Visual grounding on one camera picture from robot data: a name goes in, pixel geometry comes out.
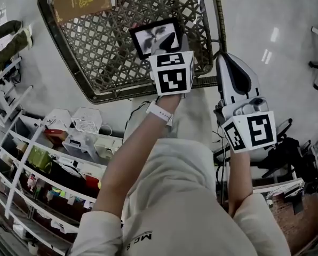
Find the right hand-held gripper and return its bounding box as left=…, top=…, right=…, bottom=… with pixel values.
left=213, top=52, right=279, bottom=154

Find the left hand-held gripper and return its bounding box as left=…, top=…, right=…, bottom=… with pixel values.
left=148, top=33, right=196, bottom=97

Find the black picture frame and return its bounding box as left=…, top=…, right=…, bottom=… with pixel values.
left=129, top=17, right=182, bottom=60

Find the person's right forearm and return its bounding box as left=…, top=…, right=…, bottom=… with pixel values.
left=226, top=150, right=253, bottom=219

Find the person's left forearm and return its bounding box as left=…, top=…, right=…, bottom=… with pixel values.
left=91, top=94, right=183, bottom=219

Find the white wristwatch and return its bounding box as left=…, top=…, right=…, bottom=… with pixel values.
left=145, top=99, right=174, bottom=127

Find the black bag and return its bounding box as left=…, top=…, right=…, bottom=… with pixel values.
left=257, top=136, right=318, bottom=195

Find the woven rattan table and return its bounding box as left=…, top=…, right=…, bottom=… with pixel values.
left=37, top=0, right=228, bottom=106

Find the white hexagonal box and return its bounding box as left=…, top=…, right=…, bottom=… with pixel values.
left=42, top=108, right=72, bottom=131
left=70, top=106, right=103, bottom=136

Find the brown brick-pattern cabinet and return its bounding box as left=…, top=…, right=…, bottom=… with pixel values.
left=251, top=179, right=318, bottom=256

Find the clear plastic storage box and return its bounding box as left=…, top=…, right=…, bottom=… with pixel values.
left=61, top=127, right=99, bottom=161

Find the person's beige shirt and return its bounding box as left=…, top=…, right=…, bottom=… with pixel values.
left=67, top=138, right=292, bottom=256

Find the brown book with gold print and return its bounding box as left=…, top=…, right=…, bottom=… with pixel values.
left=51, top=0, right=117, bottom=25

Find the red box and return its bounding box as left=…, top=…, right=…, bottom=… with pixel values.
left=43, top=128, right=68, bottom=144

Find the green box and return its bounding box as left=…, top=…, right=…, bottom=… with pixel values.
left=27, top=145, right=52, bottom=168

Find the white metal trolley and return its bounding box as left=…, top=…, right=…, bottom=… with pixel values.
left=0, top=56, right=34, bottom=128

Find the olive green jacket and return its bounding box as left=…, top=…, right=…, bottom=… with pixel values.
left=0, top=19, right=34, bottom=77

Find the white shelf rack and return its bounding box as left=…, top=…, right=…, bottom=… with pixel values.
left=0, top=110, right=125, bottom=256

